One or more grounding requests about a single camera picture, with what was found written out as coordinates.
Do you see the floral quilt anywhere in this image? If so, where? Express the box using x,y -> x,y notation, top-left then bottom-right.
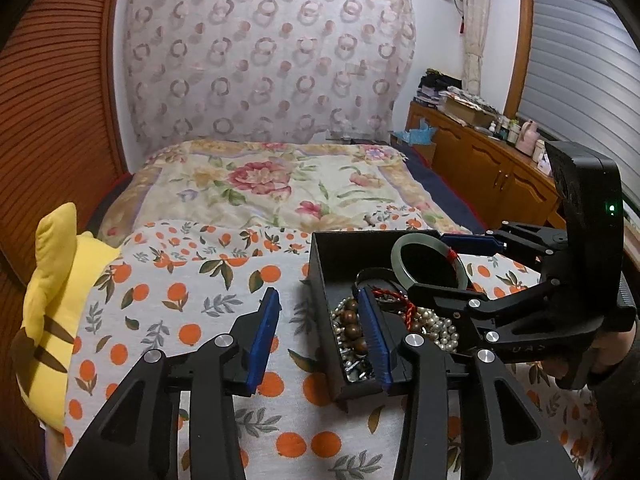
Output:
99,140 -> 472,246

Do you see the circle-pattern sheer curtain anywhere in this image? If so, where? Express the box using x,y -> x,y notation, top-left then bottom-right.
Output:
124,0 -> 416,154

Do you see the black jewelry box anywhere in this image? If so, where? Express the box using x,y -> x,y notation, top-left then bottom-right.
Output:
309,231 -> 467,401

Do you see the wooden slatted wardrobe door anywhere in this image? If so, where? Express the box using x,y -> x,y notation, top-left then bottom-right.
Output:
1,0 -> 127,476

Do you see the grey window blind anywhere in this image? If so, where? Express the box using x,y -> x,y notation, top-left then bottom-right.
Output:
518,0 -> 639,204

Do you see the pink kettle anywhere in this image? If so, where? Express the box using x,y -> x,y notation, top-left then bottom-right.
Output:
515,120 -> 539,156

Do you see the orange-print white blanket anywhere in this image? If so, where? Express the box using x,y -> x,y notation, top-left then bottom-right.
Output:
62,216 -> 614,480

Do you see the pile of clothes and papers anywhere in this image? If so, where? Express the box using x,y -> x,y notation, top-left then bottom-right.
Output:
413,68 -> 499,129

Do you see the silver bead chain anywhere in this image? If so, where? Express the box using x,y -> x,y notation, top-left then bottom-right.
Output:
328,296 -> 377,384

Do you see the green jade bangle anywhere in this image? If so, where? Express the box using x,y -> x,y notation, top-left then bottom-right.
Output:
390,233 -> 469,290

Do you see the wooden sideboard cabinet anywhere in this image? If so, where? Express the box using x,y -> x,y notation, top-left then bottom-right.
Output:
407,102 -> 566,229

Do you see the blue plastic bag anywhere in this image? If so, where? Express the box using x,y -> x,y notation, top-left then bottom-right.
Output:
393,118 -> 436,146

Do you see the white pearl necklace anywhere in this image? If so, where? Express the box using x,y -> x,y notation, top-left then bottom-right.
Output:
412,304 -> 460,354

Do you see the person's right hand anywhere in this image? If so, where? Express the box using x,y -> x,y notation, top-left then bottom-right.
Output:
540,324 -> 637,379

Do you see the yellow plush toy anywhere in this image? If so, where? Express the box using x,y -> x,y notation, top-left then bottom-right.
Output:
10,203 -> 119,432

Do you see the brown wooden bead bracelet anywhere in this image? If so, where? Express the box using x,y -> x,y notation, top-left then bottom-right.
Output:
335,298 -> 370,361

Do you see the navy bed sheet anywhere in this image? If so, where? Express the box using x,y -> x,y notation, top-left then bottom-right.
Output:
395,144 -> 485,234

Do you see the cream window curtain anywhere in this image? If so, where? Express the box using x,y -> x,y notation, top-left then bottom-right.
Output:
462,0 -> 490,96

